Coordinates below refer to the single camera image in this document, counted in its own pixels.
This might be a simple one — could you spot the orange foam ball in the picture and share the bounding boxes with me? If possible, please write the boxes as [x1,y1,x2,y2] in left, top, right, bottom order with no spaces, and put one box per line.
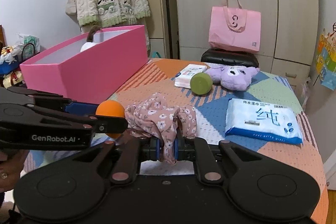
[95,100,125,139]

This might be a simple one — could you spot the pink floral cloth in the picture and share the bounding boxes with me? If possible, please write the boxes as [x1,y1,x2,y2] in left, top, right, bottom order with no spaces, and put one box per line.
[125,93,197,165]

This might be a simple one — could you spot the green foam ball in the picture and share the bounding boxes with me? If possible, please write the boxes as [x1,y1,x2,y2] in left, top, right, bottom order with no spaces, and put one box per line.
[190,72,213,96]

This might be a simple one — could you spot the white brown plush toy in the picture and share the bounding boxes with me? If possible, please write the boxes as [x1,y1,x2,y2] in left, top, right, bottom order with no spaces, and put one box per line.
[80,25,101,52]

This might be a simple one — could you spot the small white tissue pack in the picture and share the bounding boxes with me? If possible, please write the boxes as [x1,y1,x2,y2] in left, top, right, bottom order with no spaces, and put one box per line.
[174,64,207,89]

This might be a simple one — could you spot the purple plush toy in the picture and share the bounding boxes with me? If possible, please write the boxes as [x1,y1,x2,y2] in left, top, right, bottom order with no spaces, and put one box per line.
[205,65,260,91]

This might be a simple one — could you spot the blue wet wipes pack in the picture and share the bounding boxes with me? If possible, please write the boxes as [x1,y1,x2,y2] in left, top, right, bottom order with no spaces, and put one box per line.
[225,98,303,145]

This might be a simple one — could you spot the person's left hand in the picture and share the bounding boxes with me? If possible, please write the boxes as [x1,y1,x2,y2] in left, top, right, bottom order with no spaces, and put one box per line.
[1,150,29,193]

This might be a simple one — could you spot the pink cardboard box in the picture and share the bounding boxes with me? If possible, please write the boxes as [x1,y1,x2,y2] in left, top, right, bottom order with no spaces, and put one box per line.
[20,25,148,103]

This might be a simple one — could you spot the colourful patchwork table cover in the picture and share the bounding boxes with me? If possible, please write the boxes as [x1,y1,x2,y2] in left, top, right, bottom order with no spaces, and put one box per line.
[112,59,329,223]

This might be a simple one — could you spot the flower bouquet blue wrap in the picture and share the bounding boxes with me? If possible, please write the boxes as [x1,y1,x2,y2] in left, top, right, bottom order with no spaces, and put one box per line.
[0,46,22,76]

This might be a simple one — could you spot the woven basket bag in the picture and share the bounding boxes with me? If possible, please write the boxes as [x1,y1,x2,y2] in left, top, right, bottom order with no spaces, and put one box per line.
[21,43,38,62]

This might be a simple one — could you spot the black suitcase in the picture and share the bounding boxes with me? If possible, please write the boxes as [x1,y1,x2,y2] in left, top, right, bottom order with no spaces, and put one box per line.
[201,48,259,68]

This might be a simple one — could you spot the beige canvas tote bag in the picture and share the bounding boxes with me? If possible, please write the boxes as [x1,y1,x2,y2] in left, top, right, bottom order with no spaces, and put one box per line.
[65,0,77,16]

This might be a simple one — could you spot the pink tote bag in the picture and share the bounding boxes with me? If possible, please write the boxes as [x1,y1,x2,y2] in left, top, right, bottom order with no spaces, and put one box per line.
[209,0,261,53]

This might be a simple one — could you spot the colourful gift bag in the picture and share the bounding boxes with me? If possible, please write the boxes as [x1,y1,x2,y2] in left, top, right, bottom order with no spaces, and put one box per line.
[315,23,336,90]

